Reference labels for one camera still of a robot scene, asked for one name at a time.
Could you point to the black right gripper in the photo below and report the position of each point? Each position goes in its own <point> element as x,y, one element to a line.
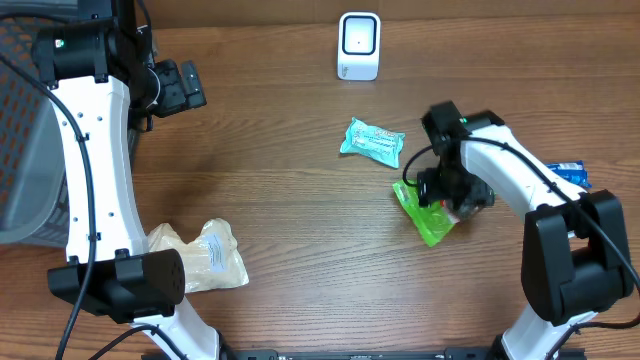
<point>429,190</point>

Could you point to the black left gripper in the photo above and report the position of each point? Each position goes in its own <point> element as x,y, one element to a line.
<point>178,92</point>

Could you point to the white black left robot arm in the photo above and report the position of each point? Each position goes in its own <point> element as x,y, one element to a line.
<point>100,74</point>

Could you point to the dark grey plastic basket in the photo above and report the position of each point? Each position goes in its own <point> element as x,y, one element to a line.
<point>34,200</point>

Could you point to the green clear snack bag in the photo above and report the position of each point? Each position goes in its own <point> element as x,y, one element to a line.
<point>433,222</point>

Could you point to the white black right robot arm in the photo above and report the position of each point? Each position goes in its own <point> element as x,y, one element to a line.
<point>576,262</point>

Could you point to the teal wet wipes pack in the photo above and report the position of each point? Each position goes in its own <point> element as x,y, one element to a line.
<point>376,143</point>

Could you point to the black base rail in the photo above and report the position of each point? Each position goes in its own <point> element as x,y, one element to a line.
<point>448,354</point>

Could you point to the blue snack bar wrapper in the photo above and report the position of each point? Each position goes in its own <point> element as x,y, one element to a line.
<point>573,172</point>

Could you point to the beige clear plastic bag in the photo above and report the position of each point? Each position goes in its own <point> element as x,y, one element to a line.
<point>211,261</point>

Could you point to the white barcode scanner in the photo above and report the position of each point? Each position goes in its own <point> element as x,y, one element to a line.
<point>358,50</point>

